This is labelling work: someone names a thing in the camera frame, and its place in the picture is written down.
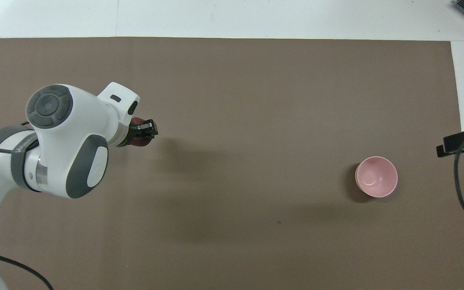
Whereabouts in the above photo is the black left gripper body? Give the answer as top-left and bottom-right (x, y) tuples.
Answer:
(115, 122), (136, 148)

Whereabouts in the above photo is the dark red apple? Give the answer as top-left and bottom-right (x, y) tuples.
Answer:
(131, 117), (153, 148)

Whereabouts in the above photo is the pink bowl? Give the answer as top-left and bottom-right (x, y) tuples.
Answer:
(355, 156), (398, 198)

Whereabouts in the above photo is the brown table mat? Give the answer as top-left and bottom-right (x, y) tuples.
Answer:
(0, 37), (464, 290)

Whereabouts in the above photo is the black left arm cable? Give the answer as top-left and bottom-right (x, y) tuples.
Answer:
(0, 145), (54, 290)

